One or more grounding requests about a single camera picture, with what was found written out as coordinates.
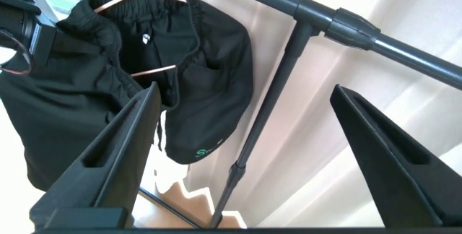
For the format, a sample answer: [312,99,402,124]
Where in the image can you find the black clothes rack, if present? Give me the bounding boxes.
[139,0,462,230]

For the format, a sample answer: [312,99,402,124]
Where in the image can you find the beige curtain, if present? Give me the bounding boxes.
[146,0,462,228]

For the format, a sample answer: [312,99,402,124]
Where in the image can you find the black garment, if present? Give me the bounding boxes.
[0,0,254,192]

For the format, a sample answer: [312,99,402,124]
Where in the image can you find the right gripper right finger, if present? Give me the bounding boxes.
[330,84,462,230]

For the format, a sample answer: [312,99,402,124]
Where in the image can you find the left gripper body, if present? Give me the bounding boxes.
[0,0,58,69]

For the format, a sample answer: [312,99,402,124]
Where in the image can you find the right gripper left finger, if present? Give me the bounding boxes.
[29,81,162,230]

